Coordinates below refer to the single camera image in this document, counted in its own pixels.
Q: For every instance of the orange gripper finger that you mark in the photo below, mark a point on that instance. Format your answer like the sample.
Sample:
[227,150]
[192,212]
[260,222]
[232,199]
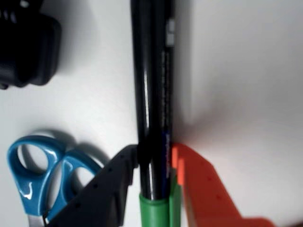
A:
[203,194]

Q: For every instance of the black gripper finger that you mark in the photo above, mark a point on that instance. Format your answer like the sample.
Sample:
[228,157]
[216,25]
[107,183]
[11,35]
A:
[101,196]

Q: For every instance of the black marker with green cap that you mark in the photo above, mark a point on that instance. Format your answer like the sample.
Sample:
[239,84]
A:
[156,94]

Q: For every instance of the black bag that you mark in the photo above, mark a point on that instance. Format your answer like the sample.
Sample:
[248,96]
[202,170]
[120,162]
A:
[28,52]

